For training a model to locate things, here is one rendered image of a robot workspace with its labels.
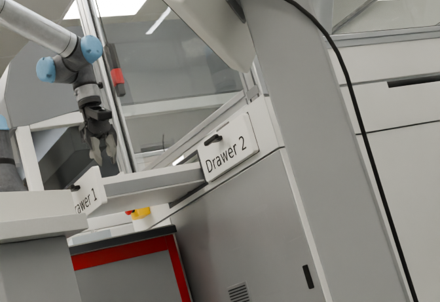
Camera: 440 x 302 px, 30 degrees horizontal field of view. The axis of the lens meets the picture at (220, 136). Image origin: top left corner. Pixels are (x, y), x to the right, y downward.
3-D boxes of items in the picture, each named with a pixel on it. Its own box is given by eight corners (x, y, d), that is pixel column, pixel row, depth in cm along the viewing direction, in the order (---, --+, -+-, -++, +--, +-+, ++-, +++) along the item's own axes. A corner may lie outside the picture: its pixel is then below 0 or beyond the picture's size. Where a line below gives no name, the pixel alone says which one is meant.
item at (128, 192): (105, 198, 227) (99, 177, 228) (77, 221, 248) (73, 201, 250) (227, 176, 247) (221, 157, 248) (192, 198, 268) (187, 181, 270)
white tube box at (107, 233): (74, 249, 253) (71, 238, 254) (71, 253, 260) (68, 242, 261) (112, 240, 257) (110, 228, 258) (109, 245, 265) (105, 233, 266)
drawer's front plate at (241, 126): (253, 152, 214) (242, 113, 216) (206, 182, 238) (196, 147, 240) (259, 151, 215) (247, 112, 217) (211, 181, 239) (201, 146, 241)
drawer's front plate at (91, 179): (102, 204, 224) (92, 166, 226) (71, 228, 248) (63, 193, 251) (108, 202, 225) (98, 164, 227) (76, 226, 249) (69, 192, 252)
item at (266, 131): (278, 147, 207) (262, 94, 210) (135, 236, 292) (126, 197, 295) (528, 104, 254) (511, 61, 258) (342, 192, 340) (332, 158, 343)
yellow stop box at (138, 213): (137, 216, 276) (132, 196, 277) (130, 221, 282) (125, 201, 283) (151, 213, 278) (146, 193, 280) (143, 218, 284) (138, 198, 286)
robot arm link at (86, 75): (57, 59, 254) (78, 61, 260) (66, 92, 251) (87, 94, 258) (73, 49, 249) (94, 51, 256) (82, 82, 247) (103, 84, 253)
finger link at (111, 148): (116, 166, 252) (105, 139, 253) (123, 160, 247) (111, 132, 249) (107, 169, 250) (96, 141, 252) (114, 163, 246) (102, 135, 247)
